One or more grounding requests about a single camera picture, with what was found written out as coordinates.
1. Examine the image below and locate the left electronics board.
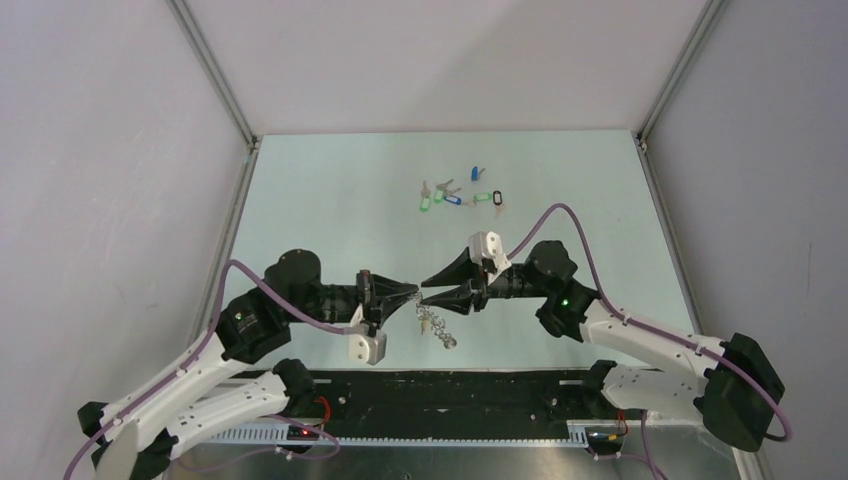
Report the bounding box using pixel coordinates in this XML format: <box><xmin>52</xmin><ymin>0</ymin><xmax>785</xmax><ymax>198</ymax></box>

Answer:
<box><xmin>285</xmin><ymin>424</ymin><xmax>324</xmax><ymax>444</ymax></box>

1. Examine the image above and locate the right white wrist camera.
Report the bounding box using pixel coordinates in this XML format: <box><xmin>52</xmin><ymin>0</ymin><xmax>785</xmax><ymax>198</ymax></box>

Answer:
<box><xmin>468</xmin><ymin>231</ymin><xmax>512</xmax><ymax>282</ymax></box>

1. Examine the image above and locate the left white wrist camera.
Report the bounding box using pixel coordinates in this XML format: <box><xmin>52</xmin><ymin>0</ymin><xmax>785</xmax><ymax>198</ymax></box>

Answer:
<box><xmin>347</xmin><ymin>306</ymin><xmax>387</xmax><ymax>365</ymax></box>

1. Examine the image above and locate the electronics board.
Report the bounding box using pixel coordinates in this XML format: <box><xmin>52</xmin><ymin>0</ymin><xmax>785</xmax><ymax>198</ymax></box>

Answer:
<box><xmin>587</xmin><ymin>431</ymin><xmax>626</xmax><ymax>443</ymax></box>
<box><xmin>285</xmin><ymin>424</ymin><xmax>324</xmax><ymax>444</ymax></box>

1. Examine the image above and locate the green tag key left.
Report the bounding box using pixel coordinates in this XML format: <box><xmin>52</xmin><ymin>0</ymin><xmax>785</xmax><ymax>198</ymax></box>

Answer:
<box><xmin>419</xmin><ymin>180</ymin><xmax>432</xmax><ymax>212</ymax></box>

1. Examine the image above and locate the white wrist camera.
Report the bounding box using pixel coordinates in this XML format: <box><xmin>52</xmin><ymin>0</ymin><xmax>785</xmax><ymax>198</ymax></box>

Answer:
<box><xmin>347</xmin><ymin>306</ymin><xmax>387</xmax><ymax>365</ymax></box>
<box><xmin>468</xmin><ymin>231</ymin><xmax>512</xmax><ymax>282</ymax></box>

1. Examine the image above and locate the green tag key centre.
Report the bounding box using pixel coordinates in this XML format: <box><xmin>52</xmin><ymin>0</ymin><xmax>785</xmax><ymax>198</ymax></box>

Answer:
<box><xmin>433</xmin><ymin>179</ymin><xmax>453</xmax><ymax>203</ymax></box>

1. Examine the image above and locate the metal keyring disc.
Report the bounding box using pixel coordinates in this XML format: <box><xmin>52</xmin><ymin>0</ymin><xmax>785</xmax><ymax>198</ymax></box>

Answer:
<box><xmin>414</xmin><ymin>292</ymin><xmax>457</xmax><ymax>350</ymax></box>

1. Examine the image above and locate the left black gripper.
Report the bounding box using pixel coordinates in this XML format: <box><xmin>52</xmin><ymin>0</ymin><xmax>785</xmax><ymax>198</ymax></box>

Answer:
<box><xmin>285</xmin><ymin>270</ymin><xmax>418</xmax><ymax>332</ymax></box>

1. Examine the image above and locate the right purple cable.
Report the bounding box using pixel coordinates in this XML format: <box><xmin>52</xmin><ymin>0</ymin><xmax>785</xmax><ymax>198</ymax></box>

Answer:
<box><xmin>506</xmin><ymin>203</ymin><xmax>794</xmax><ymax>444</ymax></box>

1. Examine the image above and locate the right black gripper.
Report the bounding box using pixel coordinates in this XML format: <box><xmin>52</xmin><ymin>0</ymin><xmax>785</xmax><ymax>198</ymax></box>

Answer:
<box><xmin>421</xmin><ymin>247</ymin><xmax>551</xmax><ymax>317</ymax></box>

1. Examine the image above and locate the green tag key right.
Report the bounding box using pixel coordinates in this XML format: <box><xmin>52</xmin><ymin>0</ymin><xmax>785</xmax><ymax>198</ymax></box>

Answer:
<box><xmin>462</xmin><ymin>192</ymin><xmax>493</xmax><ymax>208</ymax></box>

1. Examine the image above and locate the right electronics board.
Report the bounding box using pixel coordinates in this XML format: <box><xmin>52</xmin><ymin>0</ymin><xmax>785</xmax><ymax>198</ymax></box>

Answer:
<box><xmin>587</xmin><ymin>431</ymin><xmax>626</xmax><ymax>443</ymax></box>

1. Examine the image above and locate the blue tag key far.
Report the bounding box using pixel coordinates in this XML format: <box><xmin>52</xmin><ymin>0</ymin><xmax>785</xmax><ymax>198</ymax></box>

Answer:
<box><xmin>470</xmin><ymin>166</ymin><xmax>485</xmax><ymax>182</ymax></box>

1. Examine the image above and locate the black tag key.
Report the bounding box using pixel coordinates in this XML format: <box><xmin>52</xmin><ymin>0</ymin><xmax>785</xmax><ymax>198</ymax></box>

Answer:
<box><xmin>492</xmin><ymin>190</ymin><xmax>505</xmax><ymax>219</ymax></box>

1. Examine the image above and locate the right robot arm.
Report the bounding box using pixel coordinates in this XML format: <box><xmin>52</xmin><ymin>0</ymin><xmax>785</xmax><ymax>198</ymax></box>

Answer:
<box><xmin>422</xmin><ymin>232</ymin><xmax>785</xmax><ymax>452</ymax></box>

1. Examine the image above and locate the green tag key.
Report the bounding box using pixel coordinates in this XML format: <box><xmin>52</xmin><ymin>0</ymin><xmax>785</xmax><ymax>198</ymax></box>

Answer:
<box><xmin>419</xmin><ymin>180</ymin><xmax>432</xmax><ymax>212</ymax></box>
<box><xmin>433</xmin><ymin>179</ymin><xmax>453</xmax><ymax>203</ymax></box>
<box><xmin>462</xmin><ymin>192</ymin><xmax>493</xmax><ymax>208</ymax></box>

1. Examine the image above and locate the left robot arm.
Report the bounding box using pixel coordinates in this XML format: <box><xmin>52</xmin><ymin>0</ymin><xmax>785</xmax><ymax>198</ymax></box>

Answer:
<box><xmin>77</xmin><ymin>249</ymin><xmax>418</xmax><ymax>479</ymax></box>

